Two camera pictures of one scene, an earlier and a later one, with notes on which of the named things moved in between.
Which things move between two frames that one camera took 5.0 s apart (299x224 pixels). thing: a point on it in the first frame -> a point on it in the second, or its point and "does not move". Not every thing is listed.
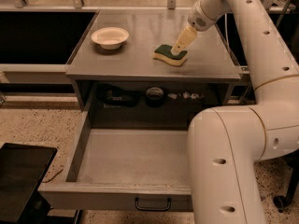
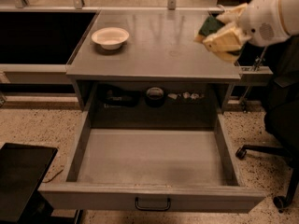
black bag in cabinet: x=112 y=95 does not move
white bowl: x=110 y=38 does not move
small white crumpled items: x=186 y=95 does not move
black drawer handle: x=144 y=208 does not move
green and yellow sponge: x=163 y=52 -> x=210 y=24
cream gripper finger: x=188 y=35 -> x=232 y=14
